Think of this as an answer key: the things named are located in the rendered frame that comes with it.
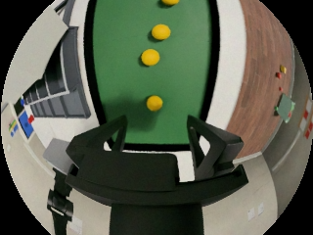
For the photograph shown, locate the green tray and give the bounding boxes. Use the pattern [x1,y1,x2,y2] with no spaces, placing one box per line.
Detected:
[82,0,223,153]

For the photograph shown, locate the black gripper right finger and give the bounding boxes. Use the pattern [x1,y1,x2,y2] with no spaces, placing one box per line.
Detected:
[187,115,245,180]

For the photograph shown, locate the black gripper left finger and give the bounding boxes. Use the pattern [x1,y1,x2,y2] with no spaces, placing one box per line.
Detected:
[70,115,127,152]

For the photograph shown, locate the yellow marble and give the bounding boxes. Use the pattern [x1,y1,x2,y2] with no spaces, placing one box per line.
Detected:
[142,49,159,66]
[153,24,171,39]
[147,96,162,112]
[162,0,179,5]

